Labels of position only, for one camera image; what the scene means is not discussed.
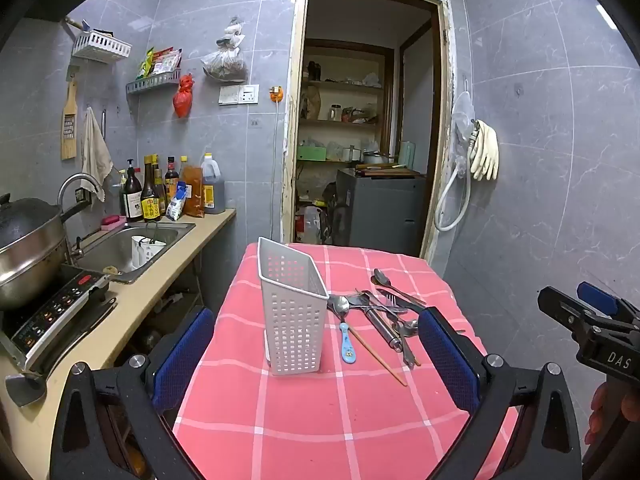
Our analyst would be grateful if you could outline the red cap sauce bottle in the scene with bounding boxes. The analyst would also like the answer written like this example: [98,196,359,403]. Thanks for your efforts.
[165,156,180,201]

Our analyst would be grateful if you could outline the blue handled spoon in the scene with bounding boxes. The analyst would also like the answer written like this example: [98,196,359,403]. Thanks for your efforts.
[327,295,359,365]

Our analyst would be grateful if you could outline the dark pump bottle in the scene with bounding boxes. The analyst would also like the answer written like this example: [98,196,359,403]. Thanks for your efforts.
[120,159,144,222]

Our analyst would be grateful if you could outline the cooking oil jug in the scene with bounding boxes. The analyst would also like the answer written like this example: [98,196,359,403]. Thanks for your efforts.
[201,152,227,215]

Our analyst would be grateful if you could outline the white wall socket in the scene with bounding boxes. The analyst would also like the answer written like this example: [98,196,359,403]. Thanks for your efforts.
[218,84,261,106]

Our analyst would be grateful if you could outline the steel sink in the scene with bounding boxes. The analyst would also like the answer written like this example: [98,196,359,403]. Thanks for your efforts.
[75,222,197,276]

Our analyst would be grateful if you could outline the steel cylinder handle peeler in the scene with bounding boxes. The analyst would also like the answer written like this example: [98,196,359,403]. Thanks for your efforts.
[362,307,404,352]

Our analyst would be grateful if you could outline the steel faucet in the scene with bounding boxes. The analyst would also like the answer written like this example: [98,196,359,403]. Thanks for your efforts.
[57,172,106,261]

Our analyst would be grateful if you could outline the pink checkered tablecloth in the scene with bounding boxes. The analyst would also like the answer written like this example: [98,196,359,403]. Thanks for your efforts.
[172,242,521,480]

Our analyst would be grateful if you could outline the red plastic bag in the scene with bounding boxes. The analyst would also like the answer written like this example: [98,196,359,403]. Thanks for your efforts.
[172,74,195,119]

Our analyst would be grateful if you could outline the steel utensil handle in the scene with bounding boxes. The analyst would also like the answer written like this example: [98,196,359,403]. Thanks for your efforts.
[399,335,422,368]

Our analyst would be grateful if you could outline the steel wok with lid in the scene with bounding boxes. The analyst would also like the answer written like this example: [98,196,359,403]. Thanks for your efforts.
[0,192,93,311]

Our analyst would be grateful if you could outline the person's right hand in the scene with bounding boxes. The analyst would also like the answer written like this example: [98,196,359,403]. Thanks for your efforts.
[584,381,612,445]

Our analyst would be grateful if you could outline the grey wall rack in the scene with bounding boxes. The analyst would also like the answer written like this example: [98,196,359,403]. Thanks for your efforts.
[125,67,182,96]

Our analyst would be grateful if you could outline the cream rubber gloves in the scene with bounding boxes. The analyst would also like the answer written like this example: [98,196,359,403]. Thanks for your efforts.
[470,120,500,182]

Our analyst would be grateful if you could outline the hanging clear plastic bag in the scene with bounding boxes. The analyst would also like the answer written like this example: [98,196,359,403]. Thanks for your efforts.
[450,91,476,178]

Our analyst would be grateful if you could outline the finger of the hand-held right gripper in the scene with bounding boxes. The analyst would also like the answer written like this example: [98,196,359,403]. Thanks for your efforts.
[537,286,626,348]
[576,281,640,331]

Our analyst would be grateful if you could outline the worn door frame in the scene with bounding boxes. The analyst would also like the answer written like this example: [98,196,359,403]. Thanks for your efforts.
[281,0,456,263]

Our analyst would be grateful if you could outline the long steel spoon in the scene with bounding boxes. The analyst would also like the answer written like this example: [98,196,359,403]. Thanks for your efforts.
[371,268,423,305]

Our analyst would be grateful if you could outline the wooden shelf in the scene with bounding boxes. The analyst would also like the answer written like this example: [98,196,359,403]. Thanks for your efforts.
[297,40,396,201]

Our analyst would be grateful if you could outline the white perforated utensil basket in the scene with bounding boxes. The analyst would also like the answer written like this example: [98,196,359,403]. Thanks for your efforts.
[257,236,331,376]

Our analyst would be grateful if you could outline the wooden chopstick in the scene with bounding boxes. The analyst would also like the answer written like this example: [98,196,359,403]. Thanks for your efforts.
[346,324,409,387]

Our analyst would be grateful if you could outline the blue white packet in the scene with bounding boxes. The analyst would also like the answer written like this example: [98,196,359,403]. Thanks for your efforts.
[166,183,188,222]

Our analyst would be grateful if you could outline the beige kitchen counter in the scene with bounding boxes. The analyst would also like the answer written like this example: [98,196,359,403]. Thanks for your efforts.
[0,208,237,480]

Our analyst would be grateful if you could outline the colourful snack packets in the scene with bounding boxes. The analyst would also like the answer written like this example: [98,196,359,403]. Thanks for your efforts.
[137,47,182,79]

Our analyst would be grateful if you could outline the beige hanging towel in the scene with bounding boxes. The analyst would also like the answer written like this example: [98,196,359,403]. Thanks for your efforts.
[81,106,113,203]

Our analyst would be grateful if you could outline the grey cabinet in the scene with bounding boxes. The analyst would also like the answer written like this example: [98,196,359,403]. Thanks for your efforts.
[336,167,427,256]

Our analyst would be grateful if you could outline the white cup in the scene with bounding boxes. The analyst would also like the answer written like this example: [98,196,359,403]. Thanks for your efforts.
[131,234,167,270]

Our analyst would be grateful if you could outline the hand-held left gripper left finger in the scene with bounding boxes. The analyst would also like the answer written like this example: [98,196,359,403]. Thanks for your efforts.
[50,305,216,480]

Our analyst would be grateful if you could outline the white wall rack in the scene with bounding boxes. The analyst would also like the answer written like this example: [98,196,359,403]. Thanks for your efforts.
[71,30,132,65]

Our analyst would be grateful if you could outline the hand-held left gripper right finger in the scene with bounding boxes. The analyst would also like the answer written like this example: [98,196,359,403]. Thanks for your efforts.
[417,306,583,480]

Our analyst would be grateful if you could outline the wooden cutting boards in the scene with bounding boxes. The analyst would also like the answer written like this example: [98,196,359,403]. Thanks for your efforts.
[356,162,421,178]

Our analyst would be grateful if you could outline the black induction cooker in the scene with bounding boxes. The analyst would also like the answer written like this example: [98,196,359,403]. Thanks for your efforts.
[0,265,118,376]

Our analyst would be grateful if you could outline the wooden grater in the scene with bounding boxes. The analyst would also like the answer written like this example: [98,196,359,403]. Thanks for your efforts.
[61,77,80,161]

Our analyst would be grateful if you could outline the white hose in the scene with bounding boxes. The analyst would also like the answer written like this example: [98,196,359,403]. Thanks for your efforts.
[433,127,481,232]

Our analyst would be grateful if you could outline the yellow label sauce bottle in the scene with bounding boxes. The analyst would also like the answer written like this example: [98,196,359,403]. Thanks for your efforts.
[141,156,163,222]

